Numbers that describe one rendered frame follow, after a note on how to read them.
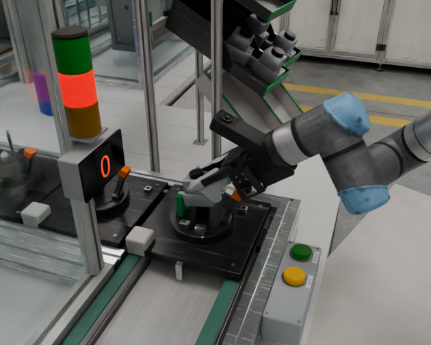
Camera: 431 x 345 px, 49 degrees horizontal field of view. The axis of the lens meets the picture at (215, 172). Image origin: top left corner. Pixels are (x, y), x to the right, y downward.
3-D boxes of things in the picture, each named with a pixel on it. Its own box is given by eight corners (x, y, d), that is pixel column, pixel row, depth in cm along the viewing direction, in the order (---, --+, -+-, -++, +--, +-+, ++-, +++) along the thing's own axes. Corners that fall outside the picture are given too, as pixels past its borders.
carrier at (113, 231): (168, 189, 115) (165, 144, 108) (120, 251, 96) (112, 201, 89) (83, 171, 122) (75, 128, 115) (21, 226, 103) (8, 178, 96)
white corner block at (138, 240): (156, 244, 98) (154, 228, 96) (146, 258, 94) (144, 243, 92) (136, 239, 99) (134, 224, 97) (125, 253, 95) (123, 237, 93)
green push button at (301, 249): (312, 252, 95) (313, 245, 94) (308, 265, 92) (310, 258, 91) (293, 248, 96) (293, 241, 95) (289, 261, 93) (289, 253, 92)
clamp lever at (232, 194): (232, 216, 98) (245, 190, 94) (228, 222, 97) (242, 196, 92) (216, 208, 98) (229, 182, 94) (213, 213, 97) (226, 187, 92)
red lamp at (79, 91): (104, 97, 72) (99, 66, 69) (85, 110, 68) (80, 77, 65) (75, 93, 73) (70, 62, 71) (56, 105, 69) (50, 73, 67)
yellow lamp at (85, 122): (107, 126, 74) (104, 98, 72) (90, 141, 70) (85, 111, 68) (81, 122, 76) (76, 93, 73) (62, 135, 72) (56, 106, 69)
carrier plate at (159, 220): (270, 210, 108) (271, 202, 107) (239, 282, 89) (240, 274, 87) (174, 189, 115) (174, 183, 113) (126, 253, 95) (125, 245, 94)
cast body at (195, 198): (220, 196, 98) (214, 165, 95) (213, 207, 94) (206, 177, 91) (184, 194, 101) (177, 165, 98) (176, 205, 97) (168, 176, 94)
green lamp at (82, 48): (99, 65, 69) (95, 31, 67) (80, 77, 65) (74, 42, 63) (70, 61, 71) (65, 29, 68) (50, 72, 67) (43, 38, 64)
